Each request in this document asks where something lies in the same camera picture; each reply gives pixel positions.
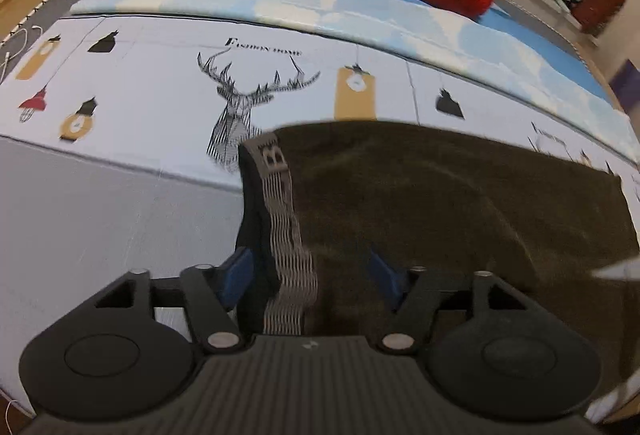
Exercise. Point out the blue deer print bedsheet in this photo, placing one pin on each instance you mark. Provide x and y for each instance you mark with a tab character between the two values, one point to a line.
300	0

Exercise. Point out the dark red cushion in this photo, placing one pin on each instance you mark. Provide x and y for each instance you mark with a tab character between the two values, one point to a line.
600	0

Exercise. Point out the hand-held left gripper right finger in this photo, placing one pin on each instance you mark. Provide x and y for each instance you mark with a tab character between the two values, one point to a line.
382	276

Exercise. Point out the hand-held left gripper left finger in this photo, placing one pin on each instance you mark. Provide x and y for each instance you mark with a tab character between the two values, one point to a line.
237	280

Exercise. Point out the deer printed bed sheet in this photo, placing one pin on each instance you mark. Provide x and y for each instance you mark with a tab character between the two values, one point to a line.
125	215

